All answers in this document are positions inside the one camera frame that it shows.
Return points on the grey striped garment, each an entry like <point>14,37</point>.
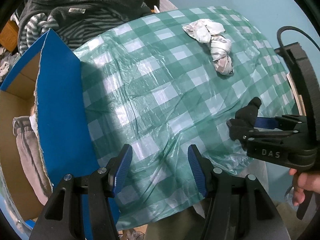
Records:
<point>87,25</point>

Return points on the grey crumpled clothes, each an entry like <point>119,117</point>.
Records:
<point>6,65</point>

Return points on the black sock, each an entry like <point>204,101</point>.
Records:
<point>250,110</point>

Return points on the wooden furniture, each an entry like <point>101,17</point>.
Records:
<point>10,36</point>

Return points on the dark grey fleece robe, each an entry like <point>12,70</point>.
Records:
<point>87,0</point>

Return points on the green checkered tablecloth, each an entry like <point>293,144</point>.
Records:
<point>162,80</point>

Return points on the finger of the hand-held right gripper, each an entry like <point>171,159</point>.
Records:
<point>265,123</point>
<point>250,135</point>

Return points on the person's olive trousers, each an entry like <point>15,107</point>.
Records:
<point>175,225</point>

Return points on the blue cardboard box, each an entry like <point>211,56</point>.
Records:
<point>62,105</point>

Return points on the person's right hand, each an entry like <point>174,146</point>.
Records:
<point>300,182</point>

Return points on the small white cloth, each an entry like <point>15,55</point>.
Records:
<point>33,123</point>

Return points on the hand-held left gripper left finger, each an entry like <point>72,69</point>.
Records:
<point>122,165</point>

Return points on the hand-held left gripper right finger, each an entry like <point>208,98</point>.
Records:
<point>197,170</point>

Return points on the grey sweatpants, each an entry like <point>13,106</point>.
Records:
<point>27,155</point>

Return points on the white knotted cloth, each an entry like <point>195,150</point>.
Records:
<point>220,50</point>

